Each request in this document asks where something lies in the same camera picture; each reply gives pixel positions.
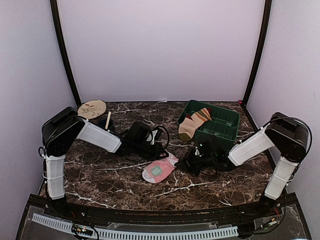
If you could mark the white slotted cable duct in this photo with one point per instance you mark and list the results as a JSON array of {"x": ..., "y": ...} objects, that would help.
[{"x": 123, "y": 231}]

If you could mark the black front rail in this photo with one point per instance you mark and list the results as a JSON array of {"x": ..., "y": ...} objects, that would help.
[{"x": 100, "y": 215}]

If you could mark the wooden stick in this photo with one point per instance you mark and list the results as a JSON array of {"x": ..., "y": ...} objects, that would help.
[{"x": 108, "y": 120}]

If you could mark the right black frame post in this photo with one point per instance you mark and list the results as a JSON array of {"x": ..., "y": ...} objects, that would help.
[{"x": 259, "y": 51}]

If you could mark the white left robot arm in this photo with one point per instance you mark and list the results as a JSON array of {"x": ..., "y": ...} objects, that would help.
[{"x": 60, "y": 132}]

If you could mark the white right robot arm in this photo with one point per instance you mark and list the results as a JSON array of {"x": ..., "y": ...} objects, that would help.
[{"x": 290, "y": 136}]

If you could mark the beige striped sock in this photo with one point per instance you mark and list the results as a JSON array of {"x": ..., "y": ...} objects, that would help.
[{"x": 191, "y": 123}]

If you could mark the green compartment tray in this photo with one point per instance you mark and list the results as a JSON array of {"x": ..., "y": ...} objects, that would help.
[{"x": 224, "y": 123}]

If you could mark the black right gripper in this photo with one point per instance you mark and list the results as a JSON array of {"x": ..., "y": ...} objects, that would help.
[{"x": 186, "y": 164}]

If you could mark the left black frame post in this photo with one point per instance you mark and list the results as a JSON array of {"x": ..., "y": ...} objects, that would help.
[{"x": 63, "y": 51}]

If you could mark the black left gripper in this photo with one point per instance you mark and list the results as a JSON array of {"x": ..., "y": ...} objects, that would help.
[{"x": 155, "y": 155}]

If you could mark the beige embroidered round coaster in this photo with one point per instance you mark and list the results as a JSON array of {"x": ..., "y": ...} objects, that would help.
[{"x": 92, "y": 109}]

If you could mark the pink patterned sock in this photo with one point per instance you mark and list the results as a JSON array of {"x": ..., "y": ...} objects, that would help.
[{"x": 160, "y": 169}]

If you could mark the black frame post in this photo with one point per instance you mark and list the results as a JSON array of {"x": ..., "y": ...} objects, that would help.
[
  {"x": 63, "y": 51},
  {"x": 259, "y": 51}
]

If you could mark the dark blue mug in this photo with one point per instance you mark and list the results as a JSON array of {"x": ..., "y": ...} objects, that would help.
[{"x": 111, "y": 126}]

